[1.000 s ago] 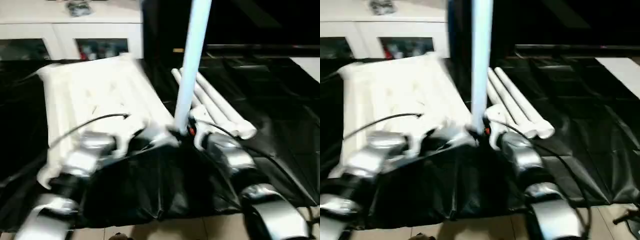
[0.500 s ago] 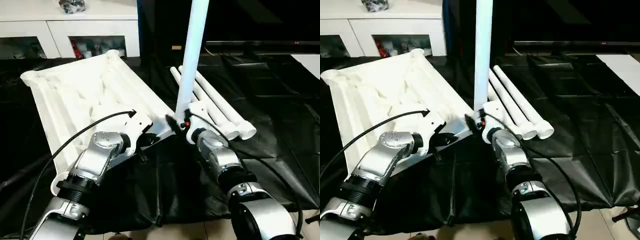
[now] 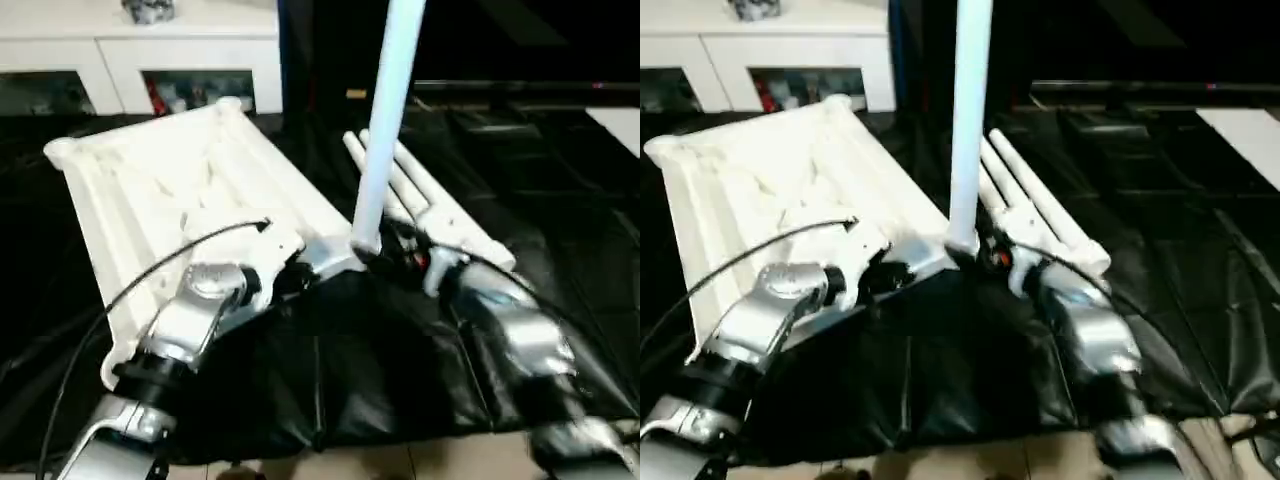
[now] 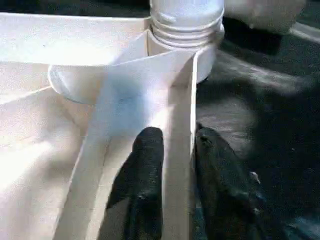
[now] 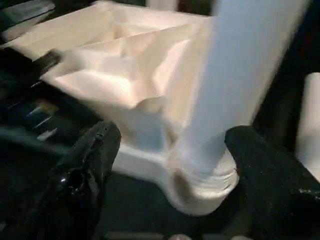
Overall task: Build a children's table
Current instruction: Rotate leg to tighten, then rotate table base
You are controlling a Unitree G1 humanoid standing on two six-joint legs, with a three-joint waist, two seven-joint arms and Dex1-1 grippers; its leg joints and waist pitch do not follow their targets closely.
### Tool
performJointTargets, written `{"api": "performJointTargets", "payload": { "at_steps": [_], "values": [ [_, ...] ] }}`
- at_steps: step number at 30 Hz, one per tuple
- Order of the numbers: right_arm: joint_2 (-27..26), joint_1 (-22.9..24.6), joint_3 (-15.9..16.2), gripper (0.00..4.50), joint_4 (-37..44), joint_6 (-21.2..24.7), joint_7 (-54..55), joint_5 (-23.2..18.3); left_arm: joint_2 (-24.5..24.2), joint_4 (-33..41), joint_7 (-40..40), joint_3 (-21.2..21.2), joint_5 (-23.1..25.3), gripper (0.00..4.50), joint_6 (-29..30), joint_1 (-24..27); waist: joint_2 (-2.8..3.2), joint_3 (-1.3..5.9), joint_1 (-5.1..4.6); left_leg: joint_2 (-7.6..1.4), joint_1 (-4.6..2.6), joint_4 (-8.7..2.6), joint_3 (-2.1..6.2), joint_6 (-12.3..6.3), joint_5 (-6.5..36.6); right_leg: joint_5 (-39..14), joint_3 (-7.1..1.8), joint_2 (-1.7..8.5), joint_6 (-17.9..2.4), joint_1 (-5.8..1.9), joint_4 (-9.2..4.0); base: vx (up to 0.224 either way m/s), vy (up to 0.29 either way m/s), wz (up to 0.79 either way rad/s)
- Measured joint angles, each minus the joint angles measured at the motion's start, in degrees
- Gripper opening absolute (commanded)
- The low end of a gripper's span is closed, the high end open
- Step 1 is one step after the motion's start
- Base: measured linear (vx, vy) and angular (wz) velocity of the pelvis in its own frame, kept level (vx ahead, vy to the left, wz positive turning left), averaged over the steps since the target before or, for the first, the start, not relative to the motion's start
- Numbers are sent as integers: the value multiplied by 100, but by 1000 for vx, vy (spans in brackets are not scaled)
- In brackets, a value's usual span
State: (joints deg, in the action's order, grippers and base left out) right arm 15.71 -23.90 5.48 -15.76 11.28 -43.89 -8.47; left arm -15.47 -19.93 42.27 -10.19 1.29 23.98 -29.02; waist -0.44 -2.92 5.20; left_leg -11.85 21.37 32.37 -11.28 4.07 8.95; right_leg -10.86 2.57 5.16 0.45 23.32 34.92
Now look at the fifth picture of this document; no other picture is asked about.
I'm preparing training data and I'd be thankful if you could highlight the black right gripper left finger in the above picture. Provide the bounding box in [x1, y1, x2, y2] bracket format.
[37, 121, 123, 240]

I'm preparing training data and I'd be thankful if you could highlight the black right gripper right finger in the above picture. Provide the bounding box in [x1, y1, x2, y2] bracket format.
[224, 125, 320, 240]

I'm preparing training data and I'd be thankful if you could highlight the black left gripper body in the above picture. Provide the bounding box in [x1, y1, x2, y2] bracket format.
[0, 49, 98, 151]

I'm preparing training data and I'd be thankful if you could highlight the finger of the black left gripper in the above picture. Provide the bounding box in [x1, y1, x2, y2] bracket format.
[36, 48, 63, 73]

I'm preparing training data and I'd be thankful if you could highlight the white plastic table top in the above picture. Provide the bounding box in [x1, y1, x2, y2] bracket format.
[4, 0, 238, 218]

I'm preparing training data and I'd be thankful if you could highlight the white plastic table leg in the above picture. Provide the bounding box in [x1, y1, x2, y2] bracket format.
[296, 71, 320, 183]
[169, 0, 313, 193]

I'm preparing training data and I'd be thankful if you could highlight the black mat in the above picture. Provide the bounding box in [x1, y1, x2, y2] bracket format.
[0, 0, 320, 240]

